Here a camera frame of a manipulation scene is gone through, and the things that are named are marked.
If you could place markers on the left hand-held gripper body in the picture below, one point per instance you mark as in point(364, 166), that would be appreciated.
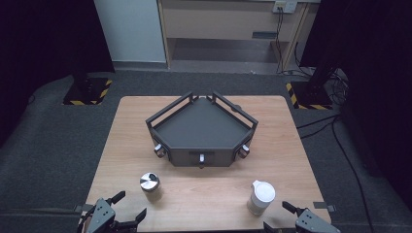
point(101, 216)

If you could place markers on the grey cabinet label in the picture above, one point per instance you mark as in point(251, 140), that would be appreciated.
point(264, 35)

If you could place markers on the glass jar with white lid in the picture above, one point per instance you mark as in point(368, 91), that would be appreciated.
point(263, 194)

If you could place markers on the striped stand base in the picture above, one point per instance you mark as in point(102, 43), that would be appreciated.
point(315, 98)
point(95, 92)

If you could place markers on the white wall socket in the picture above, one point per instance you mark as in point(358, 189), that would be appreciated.
point(285, 6)

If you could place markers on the beige wooden cabinet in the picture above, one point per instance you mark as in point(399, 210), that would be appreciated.
point(220, 22)

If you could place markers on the black corner rack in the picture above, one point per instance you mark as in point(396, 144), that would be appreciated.
point(200, 126)

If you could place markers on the grey table bracket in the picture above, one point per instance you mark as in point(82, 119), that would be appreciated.
point(324, 206)
point(85, 208)

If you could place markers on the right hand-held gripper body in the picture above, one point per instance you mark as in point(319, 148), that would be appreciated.
point(312, 224)

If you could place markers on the white panel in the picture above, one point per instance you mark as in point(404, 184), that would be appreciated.
point(132, 29)

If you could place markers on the black stand pole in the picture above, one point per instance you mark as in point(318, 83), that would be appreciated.
point(81, 71)
point(322, 73)

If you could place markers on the glass jar with metal lid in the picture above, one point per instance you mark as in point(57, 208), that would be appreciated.
point(149, 183)

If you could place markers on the black curtain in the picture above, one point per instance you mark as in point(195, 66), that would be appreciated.
point(42, 48)
point(375, 81)

